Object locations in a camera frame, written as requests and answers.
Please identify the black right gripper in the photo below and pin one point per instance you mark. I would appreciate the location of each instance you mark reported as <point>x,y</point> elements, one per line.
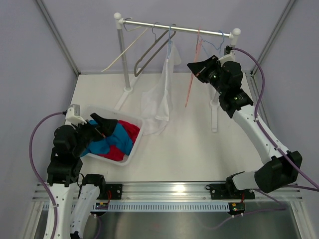
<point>203,66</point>

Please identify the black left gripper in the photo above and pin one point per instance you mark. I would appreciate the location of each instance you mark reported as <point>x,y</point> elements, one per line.
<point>105,127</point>

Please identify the blue t shirt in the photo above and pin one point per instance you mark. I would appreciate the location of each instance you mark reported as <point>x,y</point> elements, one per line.
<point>117,142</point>

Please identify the light blue red-shirt hanger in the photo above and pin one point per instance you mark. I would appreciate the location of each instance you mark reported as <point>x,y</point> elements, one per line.
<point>211,42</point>

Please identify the red t shirt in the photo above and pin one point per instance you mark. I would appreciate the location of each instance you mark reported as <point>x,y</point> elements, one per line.
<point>129,132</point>

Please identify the white t shirt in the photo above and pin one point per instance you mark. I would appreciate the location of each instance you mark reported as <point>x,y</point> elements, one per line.
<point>156,104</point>

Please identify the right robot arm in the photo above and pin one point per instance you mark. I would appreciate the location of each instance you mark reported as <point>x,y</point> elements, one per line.
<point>280,165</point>

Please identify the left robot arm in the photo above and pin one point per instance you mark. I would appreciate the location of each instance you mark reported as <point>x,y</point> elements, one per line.
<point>71,205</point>

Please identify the light blue white-shirt hanger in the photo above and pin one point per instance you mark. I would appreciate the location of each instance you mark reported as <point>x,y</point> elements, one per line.
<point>170,44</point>

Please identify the cream empty hanger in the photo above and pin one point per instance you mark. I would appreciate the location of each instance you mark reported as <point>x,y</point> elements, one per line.
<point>123,50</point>

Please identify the white plastic laundry basket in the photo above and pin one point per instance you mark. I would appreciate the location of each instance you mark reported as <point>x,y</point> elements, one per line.
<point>120,147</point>

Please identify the white metal clothes rack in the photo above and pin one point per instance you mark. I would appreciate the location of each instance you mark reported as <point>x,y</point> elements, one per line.
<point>234,35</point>

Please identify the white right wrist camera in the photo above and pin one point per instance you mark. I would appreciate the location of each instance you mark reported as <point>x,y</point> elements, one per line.
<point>229,55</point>

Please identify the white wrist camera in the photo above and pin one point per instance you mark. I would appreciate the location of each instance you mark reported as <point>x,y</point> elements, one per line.
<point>73,117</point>
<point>229,55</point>

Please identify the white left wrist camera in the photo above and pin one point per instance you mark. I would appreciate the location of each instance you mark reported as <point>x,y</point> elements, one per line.
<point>73,117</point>

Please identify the aluminium rail frame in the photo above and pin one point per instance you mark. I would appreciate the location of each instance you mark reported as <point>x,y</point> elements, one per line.
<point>178,192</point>

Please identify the white slotted cable duct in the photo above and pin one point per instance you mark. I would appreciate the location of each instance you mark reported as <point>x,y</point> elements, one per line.
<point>167,207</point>

